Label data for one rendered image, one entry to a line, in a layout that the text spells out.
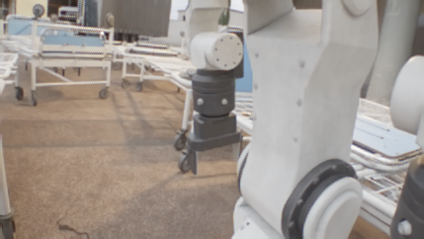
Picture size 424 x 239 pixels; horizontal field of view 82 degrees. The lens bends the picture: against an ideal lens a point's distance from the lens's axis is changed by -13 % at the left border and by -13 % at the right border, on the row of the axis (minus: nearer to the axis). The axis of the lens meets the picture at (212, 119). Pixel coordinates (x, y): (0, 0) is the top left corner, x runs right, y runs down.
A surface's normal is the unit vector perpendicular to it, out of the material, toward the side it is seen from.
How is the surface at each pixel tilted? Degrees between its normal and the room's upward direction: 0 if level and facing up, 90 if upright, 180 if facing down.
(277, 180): 86
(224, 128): 90
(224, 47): 90
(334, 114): 90
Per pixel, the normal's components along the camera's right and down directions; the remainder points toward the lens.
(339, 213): 0.44, 0.30
